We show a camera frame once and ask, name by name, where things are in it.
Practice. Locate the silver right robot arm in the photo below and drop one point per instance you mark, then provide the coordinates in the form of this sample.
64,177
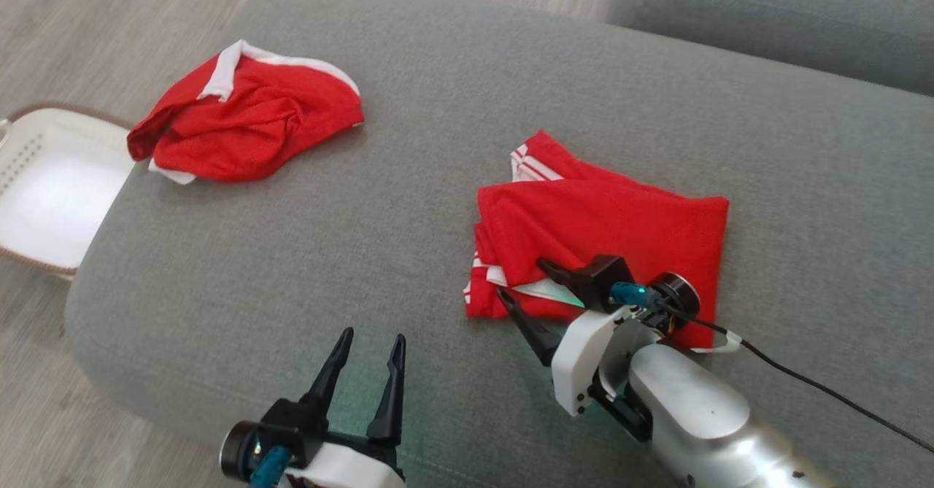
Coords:
693,408

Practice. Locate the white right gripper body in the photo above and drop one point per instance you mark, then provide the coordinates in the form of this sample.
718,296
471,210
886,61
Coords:
584,357

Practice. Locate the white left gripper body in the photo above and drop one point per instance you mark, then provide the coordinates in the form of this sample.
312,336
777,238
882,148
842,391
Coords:
343,466

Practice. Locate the red shorts with white trim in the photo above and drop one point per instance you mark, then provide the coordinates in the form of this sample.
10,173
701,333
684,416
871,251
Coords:
255,123

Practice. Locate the white perforated laundry basket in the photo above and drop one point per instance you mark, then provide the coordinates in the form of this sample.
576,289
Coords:
51,196

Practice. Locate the large grey sofa seat cushion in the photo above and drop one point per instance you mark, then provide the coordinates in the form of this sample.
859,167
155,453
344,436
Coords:
766,14

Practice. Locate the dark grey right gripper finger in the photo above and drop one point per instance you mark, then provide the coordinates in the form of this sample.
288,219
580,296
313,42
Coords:
563,276
536,335

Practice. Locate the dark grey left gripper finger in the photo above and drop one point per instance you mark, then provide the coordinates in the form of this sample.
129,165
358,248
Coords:
328,378
388,408

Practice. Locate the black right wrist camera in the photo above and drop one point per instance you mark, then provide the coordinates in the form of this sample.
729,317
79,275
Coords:
598,276

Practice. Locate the red shirt with white stripes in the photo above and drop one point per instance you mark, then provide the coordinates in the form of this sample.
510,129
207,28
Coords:
606,225

